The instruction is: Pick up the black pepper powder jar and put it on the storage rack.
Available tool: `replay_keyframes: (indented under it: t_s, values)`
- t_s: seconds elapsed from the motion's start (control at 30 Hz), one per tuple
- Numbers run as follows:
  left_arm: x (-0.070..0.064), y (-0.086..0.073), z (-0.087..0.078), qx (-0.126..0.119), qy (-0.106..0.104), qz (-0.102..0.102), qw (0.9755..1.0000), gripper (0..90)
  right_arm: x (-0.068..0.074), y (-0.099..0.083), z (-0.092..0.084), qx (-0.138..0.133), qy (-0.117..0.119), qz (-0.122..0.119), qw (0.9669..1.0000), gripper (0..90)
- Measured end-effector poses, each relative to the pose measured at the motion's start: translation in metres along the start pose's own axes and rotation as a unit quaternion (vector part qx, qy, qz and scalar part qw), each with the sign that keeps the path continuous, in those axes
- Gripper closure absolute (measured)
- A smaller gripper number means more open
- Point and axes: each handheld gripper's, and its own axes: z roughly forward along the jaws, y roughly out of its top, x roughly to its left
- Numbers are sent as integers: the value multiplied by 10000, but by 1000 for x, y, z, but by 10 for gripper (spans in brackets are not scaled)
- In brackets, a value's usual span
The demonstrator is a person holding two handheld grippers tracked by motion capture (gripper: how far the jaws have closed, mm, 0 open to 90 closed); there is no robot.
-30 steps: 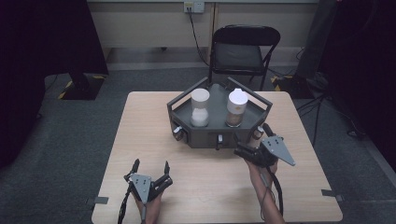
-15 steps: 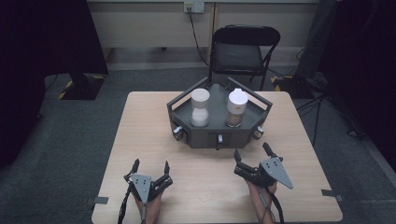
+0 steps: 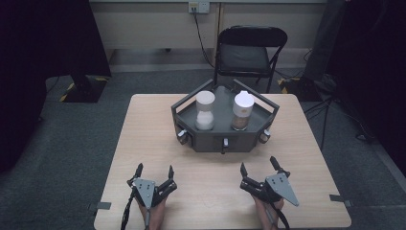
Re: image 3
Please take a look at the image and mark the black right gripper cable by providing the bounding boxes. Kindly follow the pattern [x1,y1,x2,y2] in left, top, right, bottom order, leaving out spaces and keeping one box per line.
[269,202,291,230]

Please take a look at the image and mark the clear shaker white salt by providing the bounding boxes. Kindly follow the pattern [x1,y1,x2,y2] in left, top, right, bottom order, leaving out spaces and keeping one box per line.
[194,90,216,131]

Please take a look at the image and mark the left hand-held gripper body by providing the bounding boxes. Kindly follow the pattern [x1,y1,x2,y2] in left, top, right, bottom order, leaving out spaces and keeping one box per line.
[126,176,178,211]

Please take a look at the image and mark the white wall outlet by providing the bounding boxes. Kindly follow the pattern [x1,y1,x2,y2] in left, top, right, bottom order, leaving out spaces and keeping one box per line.
[188,0,211,14]

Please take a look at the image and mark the grey tape strip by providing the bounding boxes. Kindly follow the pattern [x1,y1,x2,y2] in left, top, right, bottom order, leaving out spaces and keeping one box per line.
[88,201,112,211]
[329,194,353,208]

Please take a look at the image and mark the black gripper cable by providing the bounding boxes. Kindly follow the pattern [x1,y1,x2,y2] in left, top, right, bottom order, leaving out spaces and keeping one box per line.
[120,188,135,230]
[269,202,291,230]

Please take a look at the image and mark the person's right hand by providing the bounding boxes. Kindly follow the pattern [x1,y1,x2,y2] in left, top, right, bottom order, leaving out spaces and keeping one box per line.
[252,195,285,230]

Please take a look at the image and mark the person's left hand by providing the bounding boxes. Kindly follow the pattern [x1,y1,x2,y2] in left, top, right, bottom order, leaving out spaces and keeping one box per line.
[137,195,168,230]

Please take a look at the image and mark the black power cable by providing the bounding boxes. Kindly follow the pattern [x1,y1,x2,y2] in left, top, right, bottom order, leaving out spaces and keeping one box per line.
[192,12,215,69]

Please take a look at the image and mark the black folding chair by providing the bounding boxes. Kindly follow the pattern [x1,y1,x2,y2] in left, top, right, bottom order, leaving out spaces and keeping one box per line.
[213,25,288,94]

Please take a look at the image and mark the black floor cables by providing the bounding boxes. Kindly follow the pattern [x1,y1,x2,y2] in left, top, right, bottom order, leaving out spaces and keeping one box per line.
[303,95,375,151]

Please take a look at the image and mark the clear shaker brown spice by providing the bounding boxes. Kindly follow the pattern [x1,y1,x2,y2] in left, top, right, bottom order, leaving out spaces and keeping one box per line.
[231,90,256,131]

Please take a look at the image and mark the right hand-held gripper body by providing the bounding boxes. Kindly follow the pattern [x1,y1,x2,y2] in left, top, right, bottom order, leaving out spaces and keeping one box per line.
[239,172,300,207]

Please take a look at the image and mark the black stand base striped tape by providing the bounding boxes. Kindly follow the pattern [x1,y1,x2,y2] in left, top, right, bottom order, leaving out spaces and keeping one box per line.
[58,75,108,104]
[277,76,324,103]

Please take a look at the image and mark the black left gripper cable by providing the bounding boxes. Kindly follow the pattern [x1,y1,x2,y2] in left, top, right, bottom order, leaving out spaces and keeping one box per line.
[120,188,135,230]

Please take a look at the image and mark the black curtain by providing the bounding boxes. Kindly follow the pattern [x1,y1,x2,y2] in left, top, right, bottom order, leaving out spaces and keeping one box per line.
[303,0,406,176]
[0,0,112,173]

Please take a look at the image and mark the dark grey hexagonal seasoning rack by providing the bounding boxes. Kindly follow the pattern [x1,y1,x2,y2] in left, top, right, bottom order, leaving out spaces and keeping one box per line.
[170,78,281,155]

